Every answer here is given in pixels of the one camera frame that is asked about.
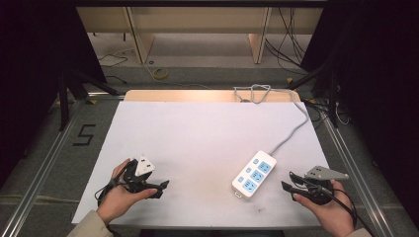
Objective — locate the aluminium floor rail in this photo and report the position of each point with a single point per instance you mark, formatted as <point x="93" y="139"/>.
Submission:
<point x="357" y="174"/>
<point x="39" y="174"/>

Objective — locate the yellow tape roll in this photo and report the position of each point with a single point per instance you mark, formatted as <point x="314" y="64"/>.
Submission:
<point x="160" y="73"/>

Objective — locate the dark curtain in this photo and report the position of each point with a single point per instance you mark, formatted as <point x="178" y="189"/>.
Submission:
<point x="378" y="82"/>
<point x="33" y="82"/>

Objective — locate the person's left hand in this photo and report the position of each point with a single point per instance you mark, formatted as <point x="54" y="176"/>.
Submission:
<point x="120" y="197"/>

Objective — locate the black metal stand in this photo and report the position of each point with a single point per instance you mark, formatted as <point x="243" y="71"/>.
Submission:
<point x="324" y="85"/>
<point x="70" y="95"/>

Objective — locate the person's right hand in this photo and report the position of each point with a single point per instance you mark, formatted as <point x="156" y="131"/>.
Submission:
<point x="329" y="210"/>

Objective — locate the white power strip blue sockets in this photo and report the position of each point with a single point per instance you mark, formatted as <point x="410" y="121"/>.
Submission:
<point x="253" y="174"/>

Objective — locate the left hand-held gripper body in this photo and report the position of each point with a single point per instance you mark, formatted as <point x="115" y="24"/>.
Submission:
<point x="140" y="171"/>

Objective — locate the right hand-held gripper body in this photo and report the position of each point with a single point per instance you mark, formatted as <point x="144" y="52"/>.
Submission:
<point x="321" y="184"/>

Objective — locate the beige wooden shelf unit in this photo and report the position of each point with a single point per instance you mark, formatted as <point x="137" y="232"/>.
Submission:
<point x="197" y="23"/>

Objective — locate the white table cover board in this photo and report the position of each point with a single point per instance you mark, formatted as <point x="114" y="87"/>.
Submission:
<point x="197" y="148"/>

